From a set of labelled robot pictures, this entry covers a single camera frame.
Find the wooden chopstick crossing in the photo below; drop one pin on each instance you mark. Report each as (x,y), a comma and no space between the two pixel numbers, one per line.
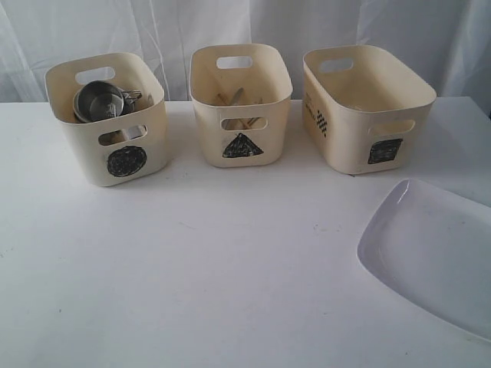
(251,122)

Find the steel knife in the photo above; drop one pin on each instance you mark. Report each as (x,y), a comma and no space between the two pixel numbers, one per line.
(235,123)

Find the wooden chopstick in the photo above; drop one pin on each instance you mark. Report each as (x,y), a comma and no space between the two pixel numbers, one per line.
(225,102)

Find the steel mug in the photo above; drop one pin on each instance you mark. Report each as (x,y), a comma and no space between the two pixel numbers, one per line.
(101,100)
(79,116)

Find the white square ceramic plate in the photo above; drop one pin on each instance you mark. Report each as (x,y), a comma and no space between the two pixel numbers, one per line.
(432,247)

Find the cream bin triangle mark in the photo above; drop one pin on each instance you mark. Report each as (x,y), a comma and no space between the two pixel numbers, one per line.
(260,70)

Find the cream bin circle mark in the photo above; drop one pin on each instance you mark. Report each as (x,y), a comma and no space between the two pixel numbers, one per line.
(105,157)

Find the cream bin square mark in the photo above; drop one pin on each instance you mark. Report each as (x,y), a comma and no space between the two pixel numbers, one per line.
(363,107)

